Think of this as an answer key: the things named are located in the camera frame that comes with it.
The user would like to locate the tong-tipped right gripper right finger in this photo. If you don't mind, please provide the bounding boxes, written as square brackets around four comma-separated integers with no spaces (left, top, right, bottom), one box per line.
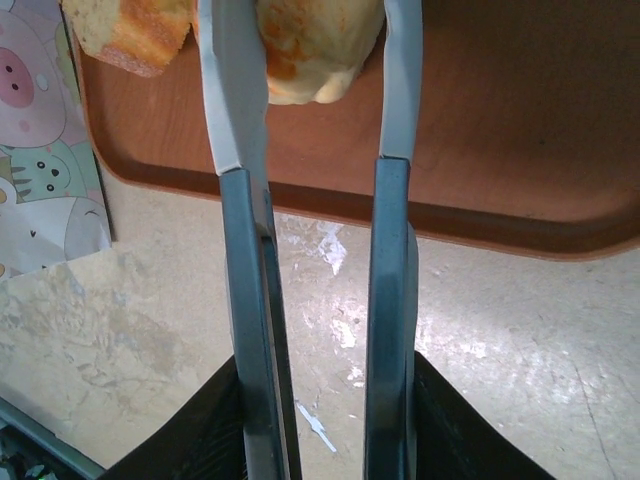
[363,0,556,480]

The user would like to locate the tong-tipped right gripper left finger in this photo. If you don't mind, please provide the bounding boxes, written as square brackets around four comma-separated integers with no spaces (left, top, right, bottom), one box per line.
[99,0,304,480]

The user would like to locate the pale orange-patched fake bun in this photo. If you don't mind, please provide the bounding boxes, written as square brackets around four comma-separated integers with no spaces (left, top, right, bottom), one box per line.
[254,0,386,107]

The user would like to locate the cartoon animal print paper bag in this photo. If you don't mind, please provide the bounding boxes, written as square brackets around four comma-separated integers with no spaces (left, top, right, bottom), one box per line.
[0,0,115,279]

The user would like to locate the brown-crusted fake bread chunk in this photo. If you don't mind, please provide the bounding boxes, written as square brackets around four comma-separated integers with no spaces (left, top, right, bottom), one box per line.
[59,0,195,79]

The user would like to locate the small white paper scrap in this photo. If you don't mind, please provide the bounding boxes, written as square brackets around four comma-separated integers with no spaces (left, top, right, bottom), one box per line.
[295,399,337,454]

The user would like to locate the brown plastic tray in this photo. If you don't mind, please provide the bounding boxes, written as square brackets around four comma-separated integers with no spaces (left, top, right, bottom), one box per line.
[69,0,640,264]

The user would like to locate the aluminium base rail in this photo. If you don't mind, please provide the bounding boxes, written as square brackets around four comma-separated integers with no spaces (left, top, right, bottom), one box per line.
[0,397,106,480]

